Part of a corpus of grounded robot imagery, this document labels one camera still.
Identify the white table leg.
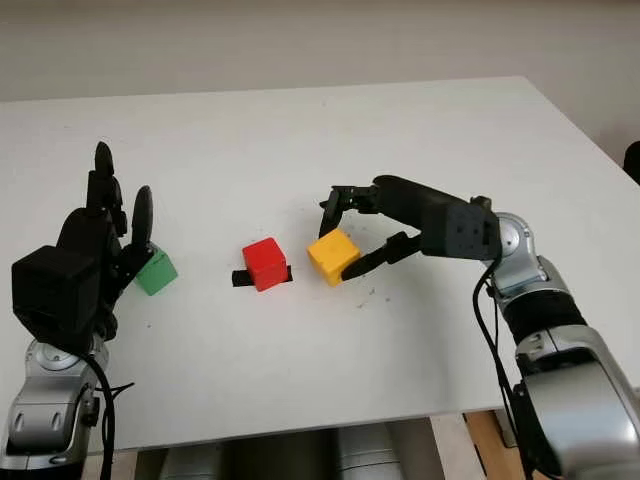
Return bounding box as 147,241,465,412
432,413,481,480

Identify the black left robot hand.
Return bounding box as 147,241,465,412
57,141,157,341

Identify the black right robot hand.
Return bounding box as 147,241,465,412
318,174,474,281

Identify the black tape strip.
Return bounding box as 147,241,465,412
231,265,295,289

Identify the silver left robot leg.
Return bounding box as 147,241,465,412
159,442,224,480

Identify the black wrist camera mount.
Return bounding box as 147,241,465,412
10,244,101,346
421,195,500,262

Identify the green wooden block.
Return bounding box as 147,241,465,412
133,248,180,296

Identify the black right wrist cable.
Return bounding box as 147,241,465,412
472,257,561,480

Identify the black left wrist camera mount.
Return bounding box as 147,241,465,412
10,244,101,346

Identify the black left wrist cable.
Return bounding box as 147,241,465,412
82,349,136,480

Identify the silver robot leg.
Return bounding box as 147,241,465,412
337,422,401,480
159,442,224,480

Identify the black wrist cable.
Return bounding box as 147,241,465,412
82,349,136,480
472,257,561,480

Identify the grey table frame bar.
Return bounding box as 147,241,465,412
492,408,519,449

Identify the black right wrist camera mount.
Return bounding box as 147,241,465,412
421,195,500,262

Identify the yellow wooden block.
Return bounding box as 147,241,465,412
306,228,362,288

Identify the black chair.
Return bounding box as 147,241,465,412
624,142,640,184

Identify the silver right robot leg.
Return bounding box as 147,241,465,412
337,422,401,480

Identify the red wooden block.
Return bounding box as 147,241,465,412
242,237,290,292

